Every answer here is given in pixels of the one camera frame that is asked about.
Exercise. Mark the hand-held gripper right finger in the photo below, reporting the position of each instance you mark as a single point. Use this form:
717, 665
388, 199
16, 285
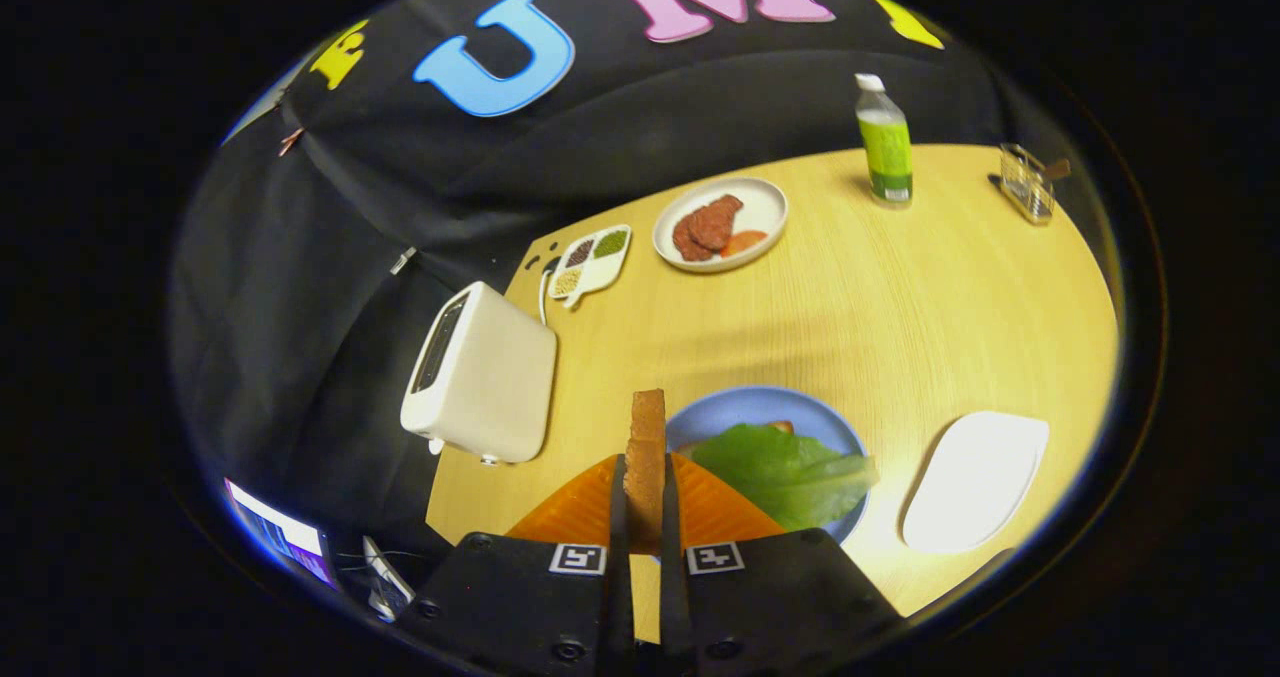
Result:
672, 577

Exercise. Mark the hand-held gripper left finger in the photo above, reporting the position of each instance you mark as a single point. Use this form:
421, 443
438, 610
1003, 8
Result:
620, 577

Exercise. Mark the toasted bread slice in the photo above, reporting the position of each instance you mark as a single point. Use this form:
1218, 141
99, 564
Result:
646, 467

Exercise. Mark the green lettuce leaf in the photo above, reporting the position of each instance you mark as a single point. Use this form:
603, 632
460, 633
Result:
780, 472

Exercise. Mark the blue round plate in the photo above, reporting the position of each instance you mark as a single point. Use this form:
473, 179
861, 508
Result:
720, 412

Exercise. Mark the white toaster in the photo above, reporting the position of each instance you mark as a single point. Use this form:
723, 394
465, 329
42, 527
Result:
500, 387

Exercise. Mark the black keyboard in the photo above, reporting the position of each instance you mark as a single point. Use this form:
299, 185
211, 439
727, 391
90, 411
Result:
385, 577

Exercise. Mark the white divided grain dish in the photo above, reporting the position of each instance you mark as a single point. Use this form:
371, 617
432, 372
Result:
598, 275

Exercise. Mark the white oblong plate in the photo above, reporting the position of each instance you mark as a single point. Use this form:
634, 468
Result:
975, 482

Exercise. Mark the brown meat patty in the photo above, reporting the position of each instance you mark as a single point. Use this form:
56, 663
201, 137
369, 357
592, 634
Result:
715, 222
685, 242

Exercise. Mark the computer monitor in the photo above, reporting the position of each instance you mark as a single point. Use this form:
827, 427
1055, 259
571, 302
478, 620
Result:
280, 532

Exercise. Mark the orange tomato slice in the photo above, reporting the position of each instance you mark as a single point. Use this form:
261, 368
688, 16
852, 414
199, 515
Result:
745, 241

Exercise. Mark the white round plate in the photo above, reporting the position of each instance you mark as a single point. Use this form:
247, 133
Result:
765, 207

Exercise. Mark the black backdrop cloth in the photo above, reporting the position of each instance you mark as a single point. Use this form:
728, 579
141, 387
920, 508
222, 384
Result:
350, 207

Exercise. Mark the green label water bottle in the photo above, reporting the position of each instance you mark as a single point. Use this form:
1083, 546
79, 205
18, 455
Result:
885, 147

